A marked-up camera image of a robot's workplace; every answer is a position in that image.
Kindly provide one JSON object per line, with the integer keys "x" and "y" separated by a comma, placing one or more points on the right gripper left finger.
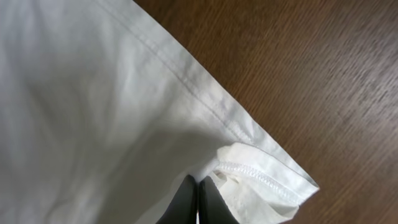
{"x": 183, "y": 207}

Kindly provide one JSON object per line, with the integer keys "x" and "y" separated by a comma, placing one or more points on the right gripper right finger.
{"x": 212, "y": 209}

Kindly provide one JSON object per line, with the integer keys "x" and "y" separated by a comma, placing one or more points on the white t-shirt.
{"x": 103, "y": 114}

